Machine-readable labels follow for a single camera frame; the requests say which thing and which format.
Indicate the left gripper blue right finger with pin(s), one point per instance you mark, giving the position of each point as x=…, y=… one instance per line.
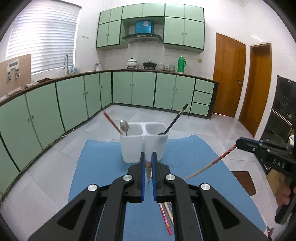
x=155, y=175

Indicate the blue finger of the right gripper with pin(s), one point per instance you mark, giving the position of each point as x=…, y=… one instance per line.
x=248, y=145

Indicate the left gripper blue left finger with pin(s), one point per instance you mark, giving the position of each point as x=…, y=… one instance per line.
x=142, y=175

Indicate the wooden utensil round end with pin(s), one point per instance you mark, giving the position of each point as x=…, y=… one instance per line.
x=148, y=167

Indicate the red handled bamboo chopstick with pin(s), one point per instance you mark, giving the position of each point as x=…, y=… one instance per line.
x=211, y=164

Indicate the black chopstick silver band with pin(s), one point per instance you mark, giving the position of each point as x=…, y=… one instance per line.
x=174, y=120

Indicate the green lower kitchen cabinets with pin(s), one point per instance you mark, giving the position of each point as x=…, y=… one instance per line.
x=34, y=118

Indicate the green kitchen cabinets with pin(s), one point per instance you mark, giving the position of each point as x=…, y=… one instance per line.
x=177, y=26
x=34, y=118

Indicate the green upper kitchen cabinets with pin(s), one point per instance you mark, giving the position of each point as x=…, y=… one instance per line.
x=177, y=26

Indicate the person's right hand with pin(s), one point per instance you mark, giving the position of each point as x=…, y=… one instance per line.
x=283, y=194

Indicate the white plastic utensil holder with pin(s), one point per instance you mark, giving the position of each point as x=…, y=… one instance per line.
x=143, y=137

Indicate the black oven cabinet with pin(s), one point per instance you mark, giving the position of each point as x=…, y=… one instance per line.
x=279, y=125

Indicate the brown wooden stool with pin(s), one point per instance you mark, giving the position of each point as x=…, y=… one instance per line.
x=246, y=182

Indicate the metal spoon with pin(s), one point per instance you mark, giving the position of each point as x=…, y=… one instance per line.
x=124, y=126

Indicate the brown wooden door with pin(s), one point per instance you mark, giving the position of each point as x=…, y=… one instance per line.
x=258, y=85
x=229, y=70

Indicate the plain bamboo chopstick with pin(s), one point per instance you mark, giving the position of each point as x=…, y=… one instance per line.
x=169, y=213

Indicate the red orange bamboo chopstick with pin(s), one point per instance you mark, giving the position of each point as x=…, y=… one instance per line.
x=165, y=219

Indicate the black wok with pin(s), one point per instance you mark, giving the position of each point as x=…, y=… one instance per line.
x=149, y=65

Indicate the white cooking pot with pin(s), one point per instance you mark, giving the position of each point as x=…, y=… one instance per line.
x=132, y=64

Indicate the green thermos bottle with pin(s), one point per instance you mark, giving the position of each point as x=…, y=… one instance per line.
x=181, y=64

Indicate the chrome sink faucet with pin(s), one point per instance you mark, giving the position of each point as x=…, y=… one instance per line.
x=66, y=64

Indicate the blue range hood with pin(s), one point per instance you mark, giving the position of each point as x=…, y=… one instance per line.
x=143, y=31

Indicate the brown cardboard box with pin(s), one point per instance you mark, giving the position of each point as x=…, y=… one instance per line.
x=15, y=74

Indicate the white window blind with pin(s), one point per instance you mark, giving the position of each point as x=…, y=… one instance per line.
x=47, y=31

